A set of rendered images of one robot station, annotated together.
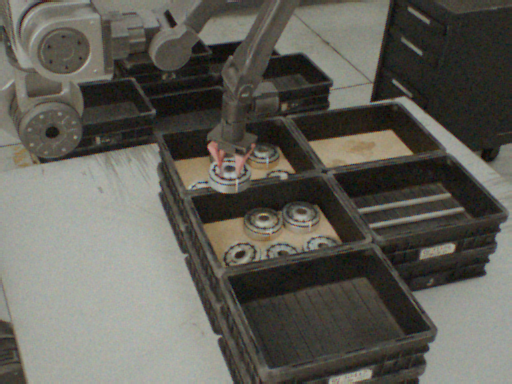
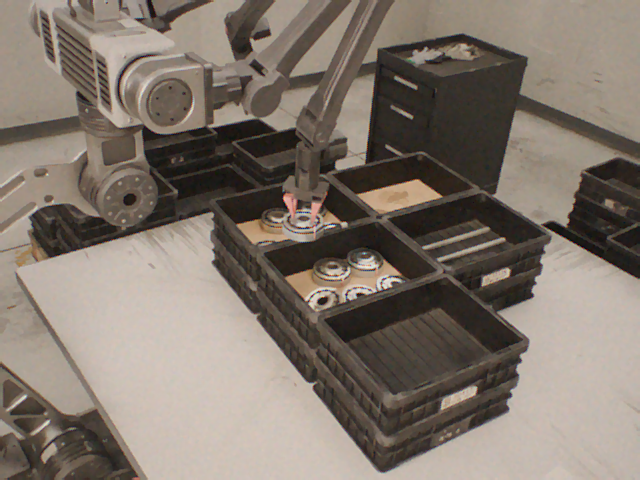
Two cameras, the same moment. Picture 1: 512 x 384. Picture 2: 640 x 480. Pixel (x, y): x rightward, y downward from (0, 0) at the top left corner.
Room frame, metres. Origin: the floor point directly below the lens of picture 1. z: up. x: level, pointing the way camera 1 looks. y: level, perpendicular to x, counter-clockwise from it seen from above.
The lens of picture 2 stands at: (-0.06, 0.30, 1.94)
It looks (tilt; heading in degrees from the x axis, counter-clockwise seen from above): 32 degrees down; 349
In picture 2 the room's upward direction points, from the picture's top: 5 degrees clockwise
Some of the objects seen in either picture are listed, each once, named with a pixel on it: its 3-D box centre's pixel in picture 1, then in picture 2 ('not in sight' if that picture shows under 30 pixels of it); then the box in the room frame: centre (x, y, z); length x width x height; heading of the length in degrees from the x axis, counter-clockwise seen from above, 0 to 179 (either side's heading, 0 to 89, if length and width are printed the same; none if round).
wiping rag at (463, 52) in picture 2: not in sight; (461, 50); (3.30, -0.96, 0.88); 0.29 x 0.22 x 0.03; 119
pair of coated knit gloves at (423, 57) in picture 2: not in sight; (424, 55); (3.21, -0.74, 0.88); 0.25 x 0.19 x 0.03; 119
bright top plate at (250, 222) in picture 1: (263, 220); (332, 268); (1.45, -0.01, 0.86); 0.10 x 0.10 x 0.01
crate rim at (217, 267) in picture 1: (275, 220); (349, 265); (1.38, -0.04, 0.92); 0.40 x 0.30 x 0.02; 114
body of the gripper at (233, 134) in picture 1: (232, 129); (306, 178); (1.40, 0.08, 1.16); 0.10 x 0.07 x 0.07; 68
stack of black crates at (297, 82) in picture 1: (274, 117); (284, 189); (2.78, -0.03, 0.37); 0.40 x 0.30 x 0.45; 119
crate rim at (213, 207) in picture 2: (237, 154); (292, 211); (1.66, 0.08, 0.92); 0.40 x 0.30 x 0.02; 114
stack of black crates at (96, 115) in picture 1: (98, 149); (119, 237); (2.40, 0.68, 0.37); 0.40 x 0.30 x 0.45; 119
